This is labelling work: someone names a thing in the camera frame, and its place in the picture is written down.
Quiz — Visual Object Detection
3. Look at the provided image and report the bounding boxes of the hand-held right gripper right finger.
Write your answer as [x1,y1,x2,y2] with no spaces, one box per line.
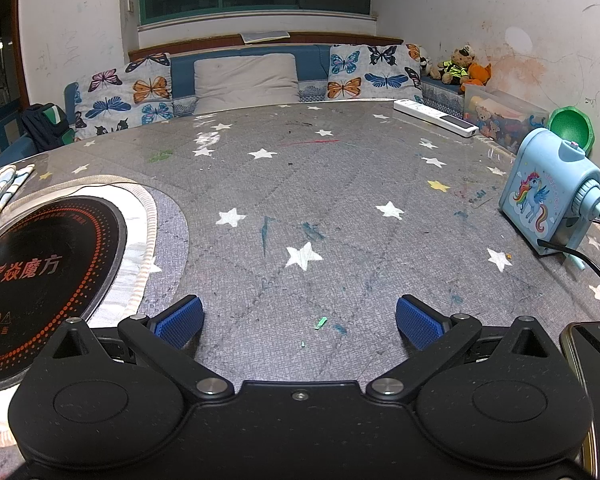
[365,295,549,404]

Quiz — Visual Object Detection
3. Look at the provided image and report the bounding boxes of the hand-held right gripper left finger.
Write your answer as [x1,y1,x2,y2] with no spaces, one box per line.
[54,295,232,404]

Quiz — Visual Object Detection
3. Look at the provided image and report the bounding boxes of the black round induction cooktop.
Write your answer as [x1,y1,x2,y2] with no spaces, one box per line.
[0,194,127,394]

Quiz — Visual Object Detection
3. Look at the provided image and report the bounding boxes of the grey star-print tablecloth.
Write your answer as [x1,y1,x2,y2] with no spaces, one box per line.
[0,100,600,480]

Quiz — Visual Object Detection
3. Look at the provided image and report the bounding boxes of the blue unicorn pencil sharpener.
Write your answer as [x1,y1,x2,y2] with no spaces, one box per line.
[498,127,600,267]

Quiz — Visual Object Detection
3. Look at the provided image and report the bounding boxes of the white remote control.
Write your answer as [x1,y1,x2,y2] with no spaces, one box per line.
[393,98,480,139]

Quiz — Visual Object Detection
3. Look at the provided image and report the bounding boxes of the clear plastic toy box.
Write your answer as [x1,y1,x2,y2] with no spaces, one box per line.
[463,84,551,154]

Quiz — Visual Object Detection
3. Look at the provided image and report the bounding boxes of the butterfly print pillow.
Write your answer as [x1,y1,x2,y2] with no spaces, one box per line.
[73,52,175,143]
[326,43,424,101]

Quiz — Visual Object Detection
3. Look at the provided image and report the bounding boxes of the dark backpack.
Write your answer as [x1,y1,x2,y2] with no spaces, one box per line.
[20,103,76,154]

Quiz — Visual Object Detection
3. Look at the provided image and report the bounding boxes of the green plastic bowl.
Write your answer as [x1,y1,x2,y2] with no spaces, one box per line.
[548,105,594,157]

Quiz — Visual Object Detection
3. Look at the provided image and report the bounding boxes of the plain grey pillow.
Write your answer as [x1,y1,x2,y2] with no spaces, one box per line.
[193,53,300,115]

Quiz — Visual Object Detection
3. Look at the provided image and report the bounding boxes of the orange plush toy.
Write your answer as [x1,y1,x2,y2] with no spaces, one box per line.
[462,62,493,92]

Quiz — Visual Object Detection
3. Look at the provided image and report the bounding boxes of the blue sofa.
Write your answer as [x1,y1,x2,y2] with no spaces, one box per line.
[0,42,468,173]

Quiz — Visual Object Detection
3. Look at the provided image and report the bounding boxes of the teddy bear with yellow vest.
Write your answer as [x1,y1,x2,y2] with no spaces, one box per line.
[440,45,477,85]

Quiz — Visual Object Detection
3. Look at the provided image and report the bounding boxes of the black cable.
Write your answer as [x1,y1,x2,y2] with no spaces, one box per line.
[536,220,600,302]

